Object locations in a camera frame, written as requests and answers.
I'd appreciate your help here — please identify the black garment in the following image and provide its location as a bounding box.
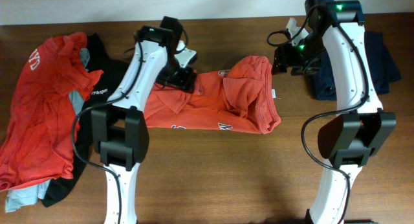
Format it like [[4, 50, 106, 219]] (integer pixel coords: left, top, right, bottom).
[[41, 33, 129, 207]]

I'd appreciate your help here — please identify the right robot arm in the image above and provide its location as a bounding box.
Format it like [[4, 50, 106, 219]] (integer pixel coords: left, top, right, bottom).
[[272, 0, 397, 223]]

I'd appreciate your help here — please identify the light blue garment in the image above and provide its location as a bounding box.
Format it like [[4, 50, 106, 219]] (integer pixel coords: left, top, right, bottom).
[[5, 47, 91, 214]]

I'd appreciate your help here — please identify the orange soccer t-shirt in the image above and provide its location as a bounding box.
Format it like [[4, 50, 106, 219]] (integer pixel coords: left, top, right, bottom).
[[144, 56, 281, 134]]

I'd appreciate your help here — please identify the red mesh jersey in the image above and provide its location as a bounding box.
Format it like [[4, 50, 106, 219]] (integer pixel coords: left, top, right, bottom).
[[0, 32, 104, 192]]

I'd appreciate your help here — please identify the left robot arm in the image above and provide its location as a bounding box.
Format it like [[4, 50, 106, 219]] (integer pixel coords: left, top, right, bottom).
[[91, 26, 197, 223]]

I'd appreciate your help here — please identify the folded navy blue garment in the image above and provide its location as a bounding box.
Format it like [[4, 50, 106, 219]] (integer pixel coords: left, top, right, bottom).
[[307, 32, 401, 101]]

